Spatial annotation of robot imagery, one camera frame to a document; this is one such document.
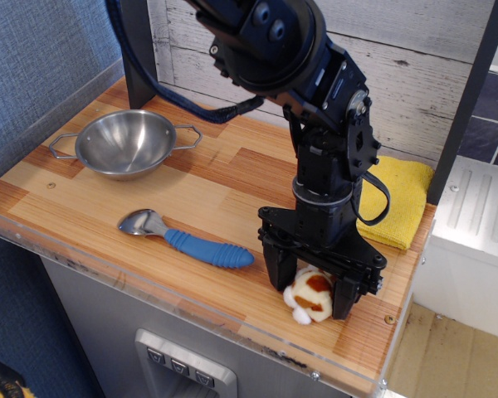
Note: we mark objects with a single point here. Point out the yellow folded cloth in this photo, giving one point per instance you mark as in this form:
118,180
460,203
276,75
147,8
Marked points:
407,183

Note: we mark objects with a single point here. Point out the dark right vertical post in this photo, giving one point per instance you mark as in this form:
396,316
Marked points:
476,79

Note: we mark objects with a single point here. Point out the dark left vertical post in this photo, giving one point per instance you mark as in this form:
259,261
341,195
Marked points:
130,21

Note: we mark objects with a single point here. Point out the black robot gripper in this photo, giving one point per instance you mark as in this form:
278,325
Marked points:
327,238

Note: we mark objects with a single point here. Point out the steel bowl with handles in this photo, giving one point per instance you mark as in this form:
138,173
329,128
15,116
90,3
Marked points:
124,145

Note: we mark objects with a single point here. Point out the grey toy fridge cabinet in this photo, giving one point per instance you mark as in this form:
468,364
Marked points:
106,312

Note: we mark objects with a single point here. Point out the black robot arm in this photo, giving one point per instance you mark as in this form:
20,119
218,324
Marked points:
280,51

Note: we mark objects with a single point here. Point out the silver dispenser button panel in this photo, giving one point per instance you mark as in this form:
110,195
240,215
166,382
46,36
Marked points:
171,370

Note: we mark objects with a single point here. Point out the blue handled metal scoop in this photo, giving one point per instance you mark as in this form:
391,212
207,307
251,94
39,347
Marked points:
148,222

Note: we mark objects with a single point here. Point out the brown white plush toy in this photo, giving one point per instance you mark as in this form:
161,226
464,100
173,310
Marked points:
310,296

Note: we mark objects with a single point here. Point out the white toy sink unit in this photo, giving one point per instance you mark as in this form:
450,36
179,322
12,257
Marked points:
458,276

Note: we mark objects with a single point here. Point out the dark vertical post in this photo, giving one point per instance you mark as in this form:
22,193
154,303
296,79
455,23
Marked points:
476,79
130,21

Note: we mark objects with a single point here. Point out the yellow black object corner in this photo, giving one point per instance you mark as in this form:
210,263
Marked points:
12,384

